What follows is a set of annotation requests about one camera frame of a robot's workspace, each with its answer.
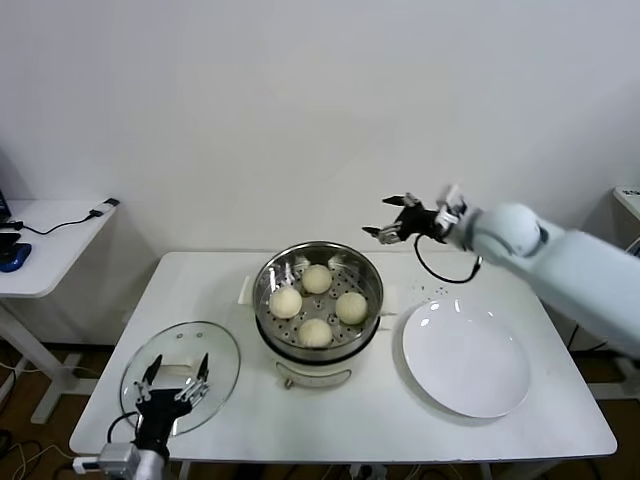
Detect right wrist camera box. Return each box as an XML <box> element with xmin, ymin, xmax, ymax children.
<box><xmin>435</xmin><ymin>183</ymin><xmax>471</xmax><ymax>229</ymax></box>

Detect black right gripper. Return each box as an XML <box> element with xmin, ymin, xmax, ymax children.
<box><xmin>361</xmin><ymin>191</ymin><xmax>449</xmax><ymax>245</ymax></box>

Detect white steamed baozi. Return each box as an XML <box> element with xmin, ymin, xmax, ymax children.
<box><xmin>333</xmin><ymin>291</ymin><xmax>370</xmax><ymax>325</ymax></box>
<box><xmin>269</xmin><ymin>286</ymin><xmax>305</xmax><ymax>320</ymax></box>
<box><xmin>301</xmin><ymin>263</ymin><xmax>334</xmax><ymax>295</ymax></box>
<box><xmin>298</xmin><ymin>317</ymin><xmax>335</xmax><ymax>349</ymax></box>

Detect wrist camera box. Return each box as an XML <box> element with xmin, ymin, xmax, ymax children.
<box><xmin>435</xmin><ymin>183</ymin><xmax>471</xmax><ymax>229</ymax></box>
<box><xmin>73</xmin><ymin>442</ymin><xmax>137</xmax><ymax>474</ymax></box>

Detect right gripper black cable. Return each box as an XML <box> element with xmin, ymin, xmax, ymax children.
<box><xmin>413</xmin><ymin>233</ymin><xmax>484</xmax><ymax>285</ymax></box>

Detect glass pot lid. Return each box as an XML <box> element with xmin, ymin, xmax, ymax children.
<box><xmin>119</xmin><ymin>320</ymin><xmax>243</xmax><ymax>434</ymax></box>

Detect stainless steel steamer basket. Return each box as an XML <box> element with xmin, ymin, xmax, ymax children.
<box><xmin>239</xmin><ymin>241</ymin><xmax>401</xmax><ymax>362</ymax></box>

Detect white round plate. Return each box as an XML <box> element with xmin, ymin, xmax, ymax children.
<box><xmin>402</xmin><ymin>299</ymin><xmax>532</xmax><ymax>419</ymax></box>

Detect white side desk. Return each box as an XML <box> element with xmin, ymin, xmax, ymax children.
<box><xmin>0</xmin><ymin>198</ymin><xmax>121</xmax><ymax>426</ymax></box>

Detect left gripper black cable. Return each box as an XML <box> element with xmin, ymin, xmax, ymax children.
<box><xmin>107</xmin><ymin>410</ymin><xmax>144</xmax><ymax>446</ymax></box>

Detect blue device with black top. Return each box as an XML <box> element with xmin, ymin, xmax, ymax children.
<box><xmin>0</xmin><ymin>232</ymin><xmax>34</xmax><ymax>274</ymax></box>

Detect black cable with plug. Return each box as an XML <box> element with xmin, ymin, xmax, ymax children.
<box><xmin>9</xmin><ymin>198</ymin><xmax>124</xmax><ymax>236</ymax></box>

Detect black cable with adapter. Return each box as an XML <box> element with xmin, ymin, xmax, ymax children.
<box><xmin>567</xmin><ymin>319</ymin><xmax>611</xmax><ymax>354</ymax></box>

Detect dark monitor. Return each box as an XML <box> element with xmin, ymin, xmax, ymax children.
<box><xmin>0</xmin><ymin>144</ymin><xmax>15</xmax><ymax>226</ymax></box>

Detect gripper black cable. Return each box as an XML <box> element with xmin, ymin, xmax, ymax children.
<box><xmin>413</xmin><ymin>233</ymin><xmax>484</xmax><ymax>285</ymax></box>
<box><xmin>107</xmin><ymin>410</ymin><xmax>144</xmax><ymax>446</ymax></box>

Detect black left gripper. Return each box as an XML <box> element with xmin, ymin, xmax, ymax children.
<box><xmin>132</xmin><ymin>352</ymin><xmax>211</xmax><ymax>449</ymax></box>

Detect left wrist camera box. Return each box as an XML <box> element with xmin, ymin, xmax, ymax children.
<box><xmin>73</xmin><ymin>442</ymin><xmax>137</xmax><ymax>474</ymax></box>

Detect white cabinet with label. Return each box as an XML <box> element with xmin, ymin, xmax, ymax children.
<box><xmin>613</xmin><ymin>185</ymin><xmax>640</xmax><ymax>221</ymax></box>

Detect white electric cooking pot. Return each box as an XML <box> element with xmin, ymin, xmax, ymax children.
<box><xmin>254</xmin><ymin>309</ymin><xmax>394</xmax><ymax>391</ymax></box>

